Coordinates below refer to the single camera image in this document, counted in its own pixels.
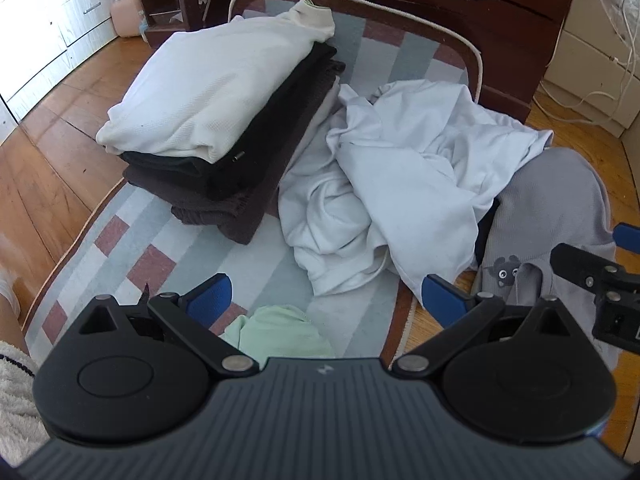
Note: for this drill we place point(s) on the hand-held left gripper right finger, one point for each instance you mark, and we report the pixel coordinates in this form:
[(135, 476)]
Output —
[(442, 297)]

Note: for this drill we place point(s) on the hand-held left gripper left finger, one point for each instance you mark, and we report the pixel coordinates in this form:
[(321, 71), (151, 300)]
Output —
[(212, 296)]

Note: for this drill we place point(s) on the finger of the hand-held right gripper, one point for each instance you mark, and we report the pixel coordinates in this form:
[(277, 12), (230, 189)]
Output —
[(582, 266), (629, 236)]

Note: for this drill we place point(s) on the white t-shirt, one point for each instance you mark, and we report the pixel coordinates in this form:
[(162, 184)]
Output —
[(425, 170)]

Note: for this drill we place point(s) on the grey garment with cartoon print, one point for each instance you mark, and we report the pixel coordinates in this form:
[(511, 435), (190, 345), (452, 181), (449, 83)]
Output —
[(550, 200)]

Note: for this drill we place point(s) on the light green garment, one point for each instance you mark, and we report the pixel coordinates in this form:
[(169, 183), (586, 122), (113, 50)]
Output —
[(280, 332)]

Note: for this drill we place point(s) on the folded brown garment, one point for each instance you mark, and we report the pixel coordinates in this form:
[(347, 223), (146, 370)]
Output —
[(240, 210)]

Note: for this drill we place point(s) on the white fleece garment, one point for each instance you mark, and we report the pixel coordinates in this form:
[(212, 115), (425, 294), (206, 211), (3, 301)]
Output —
[(325, 220)]

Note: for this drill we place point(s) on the cream cabinet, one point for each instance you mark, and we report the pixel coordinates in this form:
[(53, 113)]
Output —
[(590, 60)]

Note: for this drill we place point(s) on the folded black garment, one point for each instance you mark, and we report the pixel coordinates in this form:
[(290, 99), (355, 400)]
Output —
[(280, 110)]

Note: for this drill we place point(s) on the folded cream sweater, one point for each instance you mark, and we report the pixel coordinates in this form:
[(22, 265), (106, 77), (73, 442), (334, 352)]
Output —
[(200, 85)]

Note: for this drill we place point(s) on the white fluffy cloth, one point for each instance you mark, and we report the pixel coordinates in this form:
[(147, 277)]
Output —
[(17, 400)]

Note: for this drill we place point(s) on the checkered rug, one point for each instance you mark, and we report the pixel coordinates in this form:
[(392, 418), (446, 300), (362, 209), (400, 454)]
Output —
[(350, 50)]

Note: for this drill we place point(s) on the pink bag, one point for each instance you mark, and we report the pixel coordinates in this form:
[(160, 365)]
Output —
[(127, 15)]

